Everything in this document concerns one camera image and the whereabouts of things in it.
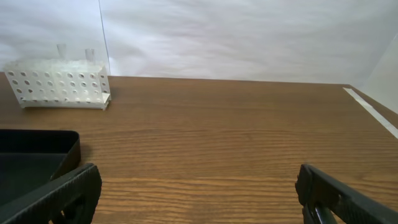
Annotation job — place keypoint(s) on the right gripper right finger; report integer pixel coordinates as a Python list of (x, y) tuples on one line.
[(342, 199)]

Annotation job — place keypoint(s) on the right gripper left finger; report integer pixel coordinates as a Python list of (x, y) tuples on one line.
[(62, 196)]

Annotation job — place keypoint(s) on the black tray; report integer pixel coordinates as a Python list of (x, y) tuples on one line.
[(28, 161)]

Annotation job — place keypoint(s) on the white test tube rack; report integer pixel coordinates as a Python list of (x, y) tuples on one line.
[(59, 90)]

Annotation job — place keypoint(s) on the clear test tube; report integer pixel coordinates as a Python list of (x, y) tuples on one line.
[(61, 51), (89, 56)]

